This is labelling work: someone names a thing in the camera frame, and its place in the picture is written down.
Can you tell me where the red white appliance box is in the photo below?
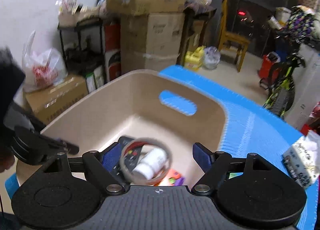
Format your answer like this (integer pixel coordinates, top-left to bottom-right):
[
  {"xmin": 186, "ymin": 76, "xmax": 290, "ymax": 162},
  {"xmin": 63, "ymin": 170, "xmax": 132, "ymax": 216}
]
[{"xmin": 104, "ymin": 23, "xmax": 121, "ymax": 82}]

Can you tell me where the clear plastic bag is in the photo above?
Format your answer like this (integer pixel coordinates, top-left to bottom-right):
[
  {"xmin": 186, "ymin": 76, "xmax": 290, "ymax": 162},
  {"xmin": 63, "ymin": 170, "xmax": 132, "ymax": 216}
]
[{"xmin": 203, "ymin": 46, "xmax": 221, "ymax": 70}]

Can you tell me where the floor cardboard box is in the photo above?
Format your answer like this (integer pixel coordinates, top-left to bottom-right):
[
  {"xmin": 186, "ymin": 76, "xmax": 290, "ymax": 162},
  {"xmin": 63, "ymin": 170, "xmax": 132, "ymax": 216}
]
[{"xmin": 25, "ymin": 75, "xmax": 88, "ymax": 125}]

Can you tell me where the white appliance cabinet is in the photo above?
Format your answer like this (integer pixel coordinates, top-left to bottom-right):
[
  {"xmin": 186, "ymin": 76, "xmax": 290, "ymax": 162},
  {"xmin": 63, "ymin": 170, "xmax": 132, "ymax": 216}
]
[{"xmin": 285, "ymin": 44, "xmax": 319, "ymax": 130}]

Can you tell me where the beige plastic storage bin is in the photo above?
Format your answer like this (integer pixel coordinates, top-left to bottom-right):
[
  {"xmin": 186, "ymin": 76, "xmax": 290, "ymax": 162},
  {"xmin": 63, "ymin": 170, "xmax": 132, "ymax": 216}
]
[{"xmin": 16, "ymin": 69, "xmax": 228, "ymax": 193}]

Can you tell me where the wooden chair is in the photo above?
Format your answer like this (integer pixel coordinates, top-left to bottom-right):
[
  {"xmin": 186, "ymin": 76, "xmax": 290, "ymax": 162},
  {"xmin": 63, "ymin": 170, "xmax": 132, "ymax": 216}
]
[{"xmin": 218, "ymin": 0, "xmax": 250, "ymax": 73}]

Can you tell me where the yellow detergent jug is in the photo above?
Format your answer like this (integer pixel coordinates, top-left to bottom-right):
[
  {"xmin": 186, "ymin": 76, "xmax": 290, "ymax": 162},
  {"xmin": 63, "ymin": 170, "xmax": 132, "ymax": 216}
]
[{"xmin": 184, "ymin": 46, "xmax": 205, "ymax": 71}]

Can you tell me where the black remote control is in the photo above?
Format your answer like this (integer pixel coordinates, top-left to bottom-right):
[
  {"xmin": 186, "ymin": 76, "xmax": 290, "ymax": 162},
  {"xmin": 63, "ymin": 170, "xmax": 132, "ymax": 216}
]
[{"xmin": 111, "ymin": 136, "xmax": 143, "ymax": 186}]

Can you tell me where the white tissue pack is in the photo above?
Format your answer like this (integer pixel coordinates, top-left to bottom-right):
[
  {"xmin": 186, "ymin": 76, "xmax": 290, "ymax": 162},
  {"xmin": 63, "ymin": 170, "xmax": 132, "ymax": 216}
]
[{"xmin": 282, "ymin": 130, "xmax": 319, "ymax": 189}]

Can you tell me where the black metal shelf rack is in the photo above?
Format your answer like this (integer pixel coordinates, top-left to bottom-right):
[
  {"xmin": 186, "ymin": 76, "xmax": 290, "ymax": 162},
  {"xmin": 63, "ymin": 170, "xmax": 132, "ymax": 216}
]
[{"xmin": 57, "ymin": 17, "xmax": 105, "ymax": 78}]

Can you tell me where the white red plastic bag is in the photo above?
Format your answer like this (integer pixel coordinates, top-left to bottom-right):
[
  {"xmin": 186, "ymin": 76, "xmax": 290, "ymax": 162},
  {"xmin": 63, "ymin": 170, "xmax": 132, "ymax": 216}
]
[{"xmin": 22, "ymin": 31, "xmax": 68, "ymax": 93}]

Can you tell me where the clear tape roll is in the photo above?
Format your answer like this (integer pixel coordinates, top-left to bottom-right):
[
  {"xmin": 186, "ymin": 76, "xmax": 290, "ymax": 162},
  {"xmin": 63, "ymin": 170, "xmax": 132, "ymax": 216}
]
[{"xmin": 119, "ymin": 138, "xmax": 172, "ymax": 186}]

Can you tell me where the red bucket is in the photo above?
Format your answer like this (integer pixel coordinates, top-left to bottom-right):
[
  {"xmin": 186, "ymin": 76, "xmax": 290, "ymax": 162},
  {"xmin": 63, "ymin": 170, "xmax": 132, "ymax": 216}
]
[{"xmin": 258, "ymin": 52, "xmax": 280, "ymax": 79}]

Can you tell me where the white pill bottle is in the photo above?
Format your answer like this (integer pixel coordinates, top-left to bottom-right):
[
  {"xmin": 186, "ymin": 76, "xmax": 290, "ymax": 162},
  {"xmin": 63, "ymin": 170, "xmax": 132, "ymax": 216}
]
[{"xmin": 132, "ymin": 148, "xmax": 167, "ymax": 180}]

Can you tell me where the green black bicycle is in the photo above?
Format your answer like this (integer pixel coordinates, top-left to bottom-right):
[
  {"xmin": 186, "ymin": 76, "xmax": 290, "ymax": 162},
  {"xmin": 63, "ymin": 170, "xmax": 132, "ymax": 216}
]
[{"xmin": 260, "ymin": 33, "xmax": 307, "ymax": 118}]

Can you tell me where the orange purple toy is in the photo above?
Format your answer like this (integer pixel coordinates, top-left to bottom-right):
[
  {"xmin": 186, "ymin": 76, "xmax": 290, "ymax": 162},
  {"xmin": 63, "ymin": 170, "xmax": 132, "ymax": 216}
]
[{"xmin": 155, "ymin": 169, "xmax": 185, "ymax": 186}]

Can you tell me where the large stacked cardboard box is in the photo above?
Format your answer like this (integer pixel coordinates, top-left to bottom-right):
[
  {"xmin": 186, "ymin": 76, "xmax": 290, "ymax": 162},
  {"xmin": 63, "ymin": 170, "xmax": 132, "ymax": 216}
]
[{"xmin": 120, "ymin": 13, "xmax": 184, "ymax": 74}]

